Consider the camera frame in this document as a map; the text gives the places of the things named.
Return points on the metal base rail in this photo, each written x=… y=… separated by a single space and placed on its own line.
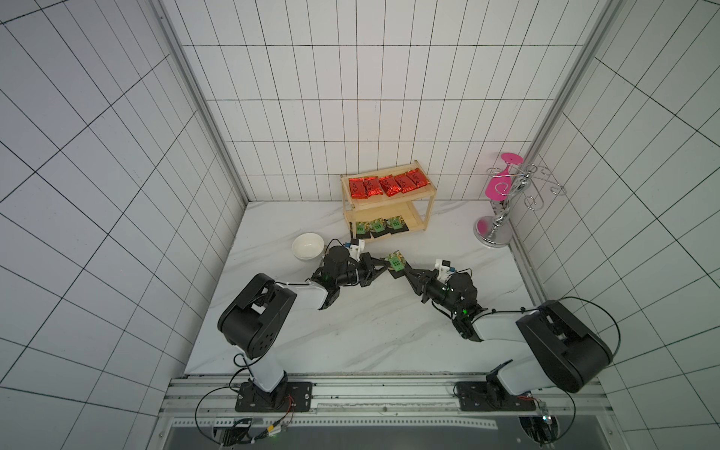
x=381 y=412

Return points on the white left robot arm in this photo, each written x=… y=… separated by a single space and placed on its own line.
x=253 y=321

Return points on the pink wine glass decoration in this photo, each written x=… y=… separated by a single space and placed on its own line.
x=500 y=183

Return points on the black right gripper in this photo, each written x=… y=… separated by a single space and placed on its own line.
x=424 y=281

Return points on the chrome cup holder stand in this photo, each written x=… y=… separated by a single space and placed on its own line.
x=494 y=231

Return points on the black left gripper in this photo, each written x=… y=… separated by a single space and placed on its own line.
x=375 y=273

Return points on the white ceramic bowl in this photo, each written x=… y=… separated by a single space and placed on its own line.
x=308 y=246

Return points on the green tea bag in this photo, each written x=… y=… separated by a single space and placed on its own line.
x=396 y=225
x=396 y=264
x=378 y=227
x=362 y=230

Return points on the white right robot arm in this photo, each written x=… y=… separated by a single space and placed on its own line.
x=558 y=349

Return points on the light wooden two-tier shelf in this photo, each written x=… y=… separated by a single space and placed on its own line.
x=414 y=207

